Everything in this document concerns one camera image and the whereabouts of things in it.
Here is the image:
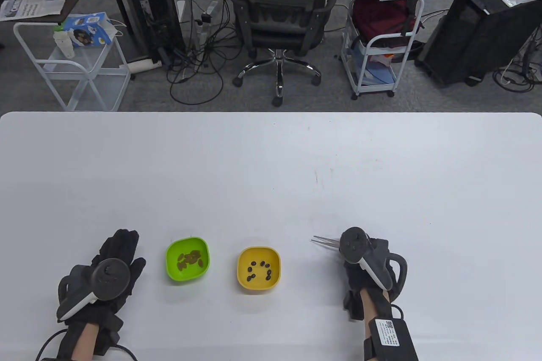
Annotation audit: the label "coiled black floor cables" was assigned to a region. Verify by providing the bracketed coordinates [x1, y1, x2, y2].
[493, 27, 542, 93]

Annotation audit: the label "pile of black coffee beans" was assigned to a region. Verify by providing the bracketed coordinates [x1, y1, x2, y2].
[246, 260, 273, 283]

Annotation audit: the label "grey tracking controller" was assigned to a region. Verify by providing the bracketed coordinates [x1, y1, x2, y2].
[340, 227, 409, 292]
[56, 258, 131, 322]

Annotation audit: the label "pile of tan beans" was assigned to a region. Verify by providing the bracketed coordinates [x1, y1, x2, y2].
[177, 250, 204, 271]

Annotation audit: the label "person's left hand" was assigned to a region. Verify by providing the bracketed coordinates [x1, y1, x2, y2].
[56, 229, 147, 357]

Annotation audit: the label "person's right forearm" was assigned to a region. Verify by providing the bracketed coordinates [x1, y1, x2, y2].
[360, 286, 392, 322]

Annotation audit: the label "green plastic bowl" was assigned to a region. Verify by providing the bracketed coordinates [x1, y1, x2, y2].
[166, 237, 211, 284]

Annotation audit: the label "large black computer case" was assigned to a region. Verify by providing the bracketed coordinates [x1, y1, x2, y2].
[415, 0, 542, 88]

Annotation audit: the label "white rolling cart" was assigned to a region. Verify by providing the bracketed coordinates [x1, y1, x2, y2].
[341, 0, 425, 100]

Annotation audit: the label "person's right hand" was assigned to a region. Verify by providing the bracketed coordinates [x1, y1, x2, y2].
[342, 237, 409, 321]

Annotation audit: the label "blue cardboard box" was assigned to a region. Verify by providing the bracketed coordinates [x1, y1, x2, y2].
[63, 12, 115, 47]

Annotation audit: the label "red backpack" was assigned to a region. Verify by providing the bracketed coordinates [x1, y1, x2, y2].
[352, 0, 422, 48]

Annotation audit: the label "white wire cart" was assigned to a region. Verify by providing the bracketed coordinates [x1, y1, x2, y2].
[13, 20, 131, 112]

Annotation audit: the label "white power strip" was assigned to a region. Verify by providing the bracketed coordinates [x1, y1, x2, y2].
[120, 58, 162, 74]

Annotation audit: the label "yellow small dish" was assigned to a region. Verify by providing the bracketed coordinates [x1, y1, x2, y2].
[236, 246, 282, 291]

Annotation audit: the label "black computer tower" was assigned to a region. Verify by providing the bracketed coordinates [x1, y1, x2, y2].
[106, 0, 187, 66]

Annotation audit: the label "black box with white label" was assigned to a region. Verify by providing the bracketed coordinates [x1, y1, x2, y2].
[363, 318, 419, 361]

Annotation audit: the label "blue bag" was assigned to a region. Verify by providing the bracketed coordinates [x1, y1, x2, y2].
[364, 66, 397, 86]

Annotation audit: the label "folded newspaper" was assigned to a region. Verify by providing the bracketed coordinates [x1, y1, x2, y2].
[0, 0, 67, 22]

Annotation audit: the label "metal tweezers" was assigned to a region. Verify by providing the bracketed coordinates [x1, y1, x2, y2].
[311, 235, 342, 248]

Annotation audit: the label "tangle of black cables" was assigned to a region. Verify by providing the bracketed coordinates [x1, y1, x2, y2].
[166, 0, 238, 105]

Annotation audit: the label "white plastic bottle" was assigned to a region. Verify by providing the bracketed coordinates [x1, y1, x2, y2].
[53, 31, 76, 58]

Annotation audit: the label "person's left forearm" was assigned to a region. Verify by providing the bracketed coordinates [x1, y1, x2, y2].
[72, 322, 101, 361]

